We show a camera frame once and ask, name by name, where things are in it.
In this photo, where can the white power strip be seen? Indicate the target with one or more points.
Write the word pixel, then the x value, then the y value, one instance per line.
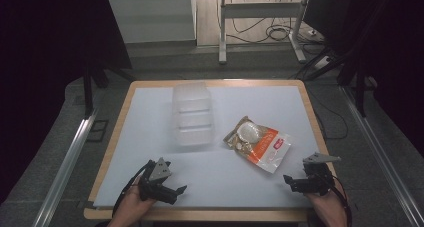
pixel 322 62

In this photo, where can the black metal stand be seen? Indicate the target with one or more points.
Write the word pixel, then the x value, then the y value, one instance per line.
pixel 88 90
pixel 360 87

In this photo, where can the clear plastic storage box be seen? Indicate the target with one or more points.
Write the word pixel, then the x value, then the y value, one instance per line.
pixel 192 115

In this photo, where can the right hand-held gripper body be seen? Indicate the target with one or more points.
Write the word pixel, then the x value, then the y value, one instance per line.
pixel 318 173

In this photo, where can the person's right hand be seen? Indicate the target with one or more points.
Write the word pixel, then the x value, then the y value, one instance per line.
pixel 328 203

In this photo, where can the white metal desk frame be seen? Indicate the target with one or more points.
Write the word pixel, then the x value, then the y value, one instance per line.
pixel 260 10

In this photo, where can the white table mat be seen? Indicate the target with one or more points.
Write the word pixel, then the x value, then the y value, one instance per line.
pixel 233 183

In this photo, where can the white cabinet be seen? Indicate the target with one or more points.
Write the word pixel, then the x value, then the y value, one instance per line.
pixel 153 17

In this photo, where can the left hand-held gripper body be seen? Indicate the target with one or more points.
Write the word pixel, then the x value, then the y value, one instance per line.
pixel 156 175

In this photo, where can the orange and white snack packet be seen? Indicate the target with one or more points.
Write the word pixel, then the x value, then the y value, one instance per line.
pixel 261 145

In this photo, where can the black floor socket plate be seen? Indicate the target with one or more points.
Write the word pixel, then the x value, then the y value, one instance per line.
pixel 97 131

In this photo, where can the person's left hand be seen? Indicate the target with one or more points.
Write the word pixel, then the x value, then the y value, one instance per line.
pixel 131 200

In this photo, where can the aluminium floor rail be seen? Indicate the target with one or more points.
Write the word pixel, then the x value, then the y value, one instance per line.
pixel 63 173
pixel 383 160

